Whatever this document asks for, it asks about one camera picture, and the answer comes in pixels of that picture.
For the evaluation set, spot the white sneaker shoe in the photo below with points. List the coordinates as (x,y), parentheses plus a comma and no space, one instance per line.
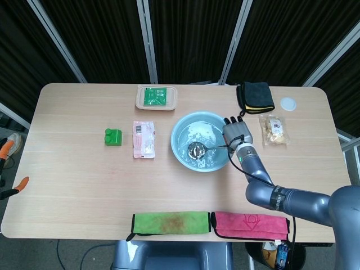
(15,142)

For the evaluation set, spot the green microfiber towel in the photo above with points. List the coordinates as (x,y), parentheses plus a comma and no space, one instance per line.
(168,223)

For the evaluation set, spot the blue drink can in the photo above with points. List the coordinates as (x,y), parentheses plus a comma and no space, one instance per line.
(282,256)

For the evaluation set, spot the pink white snack packet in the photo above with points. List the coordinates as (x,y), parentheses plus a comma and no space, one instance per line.
(143,140)

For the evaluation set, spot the pink microfiber towel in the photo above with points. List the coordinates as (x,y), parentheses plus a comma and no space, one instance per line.
(247,225)

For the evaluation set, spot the beige takeout food box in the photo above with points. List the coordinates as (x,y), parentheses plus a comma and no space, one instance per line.
(171,98)

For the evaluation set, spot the white round lid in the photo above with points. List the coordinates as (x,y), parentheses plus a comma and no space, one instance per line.
(288,104)

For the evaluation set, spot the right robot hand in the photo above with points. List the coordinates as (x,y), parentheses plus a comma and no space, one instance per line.
(237,132)

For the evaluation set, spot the black yellow-trimmed folded cloth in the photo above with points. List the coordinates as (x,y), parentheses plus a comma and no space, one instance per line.
(256,94)

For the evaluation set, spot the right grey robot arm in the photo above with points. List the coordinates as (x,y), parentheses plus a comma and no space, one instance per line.
(303,199)

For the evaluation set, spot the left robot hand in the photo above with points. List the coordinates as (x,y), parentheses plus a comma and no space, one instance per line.
(7,147)

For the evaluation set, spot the green sachet packet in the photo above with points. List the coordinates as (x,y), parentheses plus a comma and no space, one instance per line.
(154,97)

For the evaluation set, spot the light blue plastic basin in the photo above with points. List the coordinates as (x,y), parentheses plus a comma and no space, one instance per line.
(180,140)

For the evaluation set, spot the black trash bin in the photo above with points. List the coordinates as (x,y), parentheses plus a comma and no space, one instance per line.
(253,253)

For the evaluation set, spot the clear bag of snacks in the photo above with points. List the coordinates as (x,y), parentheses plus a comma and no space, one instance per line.
(274,132)

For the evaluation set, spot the grey robot torso base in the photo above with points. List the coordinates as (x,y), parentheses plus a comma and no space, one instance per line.
(168,256)

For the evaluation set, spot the green toy block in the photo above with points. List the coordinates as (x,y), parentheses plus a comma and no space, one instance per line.
(112,139)

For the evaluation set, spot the grey partition frame post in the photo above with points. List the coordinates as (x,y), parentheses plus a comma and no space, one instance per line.
(14,115)
(147,42)
(348,143)
(332,53)
(234,45)
(56,42)

